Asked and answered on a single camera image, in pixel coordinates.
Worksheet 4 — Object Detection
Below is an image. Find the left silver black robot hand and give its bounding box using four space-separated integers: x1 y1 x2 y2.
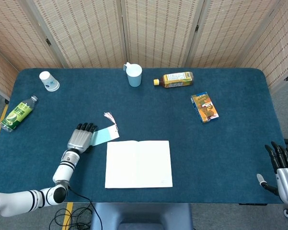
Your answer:
67 122 98 154

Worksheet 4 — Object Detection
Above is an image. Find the light blue tasselled bookmark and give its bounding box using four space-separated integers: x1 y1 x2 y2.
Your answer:
88 112 120 147

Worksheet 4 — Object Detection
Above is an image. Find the white notebook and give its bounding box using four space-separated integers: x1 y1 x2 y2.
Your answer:
104 140 173 189

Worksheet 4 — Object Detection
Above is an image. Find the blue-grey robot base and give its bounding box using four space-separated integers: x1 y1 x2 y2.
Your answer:
90 203 194 230

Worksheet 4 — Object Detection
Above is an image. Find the white flower-print paper cup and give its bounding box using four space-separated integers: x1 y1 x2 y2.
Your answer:
39 71 60 92

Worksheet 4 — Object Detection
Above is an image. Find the green-label clear bottle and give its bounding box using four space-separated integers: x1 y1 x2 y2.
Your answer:
0 95 39 133

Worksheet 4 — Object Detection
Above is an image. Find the teal blue table cloth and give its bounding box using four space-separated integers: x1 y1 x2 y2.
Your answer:
0 68 288 204

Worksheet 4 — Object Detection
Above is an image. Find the light blue plastic mug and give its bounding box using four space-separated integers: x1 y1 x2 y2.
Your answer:
123 62 143 88

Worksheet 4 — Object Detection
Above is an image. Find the woven bamboo screen panel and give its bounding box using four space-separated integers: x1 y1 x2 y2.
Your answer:
0 0 63 71
0 43 19 100
21 0 129 69
239 0 288 94
121 0 206 69
185 0 282 69

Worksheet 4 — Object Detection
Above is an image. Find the yellow-label tea bottle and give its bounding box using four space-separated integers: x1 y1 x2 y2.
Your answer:
153 71 195 89

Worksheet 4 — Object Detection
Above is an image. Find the blue and orange snack box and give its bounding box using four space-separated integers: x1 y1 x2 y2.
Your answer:
190 92 219 124

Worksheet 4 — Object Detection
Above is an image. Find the black floor cable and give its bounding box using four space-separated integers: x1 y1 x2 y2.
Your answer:
49 185 101 230

